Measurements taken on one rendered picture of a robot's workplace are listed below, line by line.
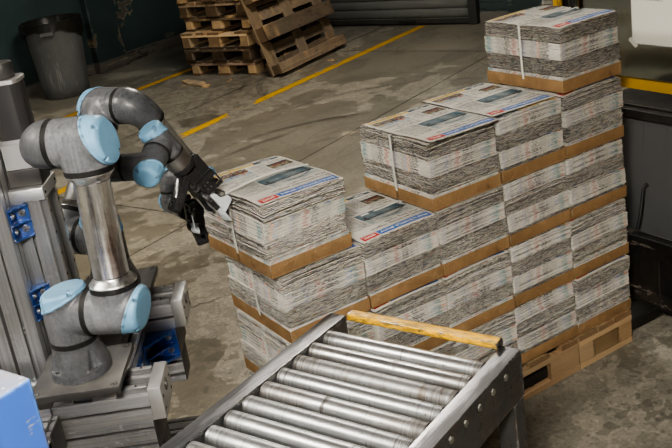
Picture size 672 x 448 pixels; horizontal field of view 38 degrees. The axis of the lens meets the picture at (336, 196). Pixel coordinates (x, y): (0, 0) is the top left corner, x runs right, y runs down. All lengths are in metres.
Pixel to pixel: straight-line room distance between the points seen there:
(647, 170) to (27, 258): 2.53
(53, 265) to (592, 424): 1.87
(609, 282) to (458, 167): 0.92
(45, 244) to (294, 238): 0.68
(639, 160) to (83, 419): 2.54
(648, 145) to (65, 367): 2.54
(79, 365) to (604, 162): 1.99
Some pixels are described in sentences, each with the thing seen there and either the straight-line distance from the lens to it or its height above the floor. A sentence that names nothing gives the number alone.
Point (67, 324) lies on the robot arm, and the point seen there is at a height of 0.98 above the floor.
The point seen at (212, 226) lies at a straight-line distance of 2.99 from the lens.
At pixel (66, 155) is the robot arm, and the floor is 1.39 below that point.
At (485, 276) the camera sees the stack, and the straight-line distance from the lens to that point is 3.26.
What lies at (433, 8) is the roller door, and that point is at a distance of 10.52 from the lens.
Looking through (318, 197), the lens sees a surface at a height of 1.02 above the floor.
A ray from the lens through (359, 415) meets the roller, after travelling 2.16.
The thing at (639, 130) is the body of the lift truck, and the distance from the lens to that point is 4.11.
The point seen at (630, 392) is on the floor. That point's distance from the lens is 3.64.
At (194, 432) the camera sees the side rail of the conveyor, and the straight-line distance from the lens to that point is 2.20.
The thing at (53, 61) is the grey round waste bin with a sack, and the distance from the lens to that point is 9.78.
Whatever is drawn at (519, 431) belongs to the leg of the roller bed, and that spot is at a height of 0.60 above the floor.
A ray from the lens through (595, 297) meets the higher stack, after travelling 3.71.
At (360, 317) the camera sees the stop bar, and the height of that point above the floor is 0.82.
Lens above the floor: 1.96
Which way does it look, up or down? 20 degrees down
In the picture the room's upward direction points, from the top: 9 degrees counter-clockwise
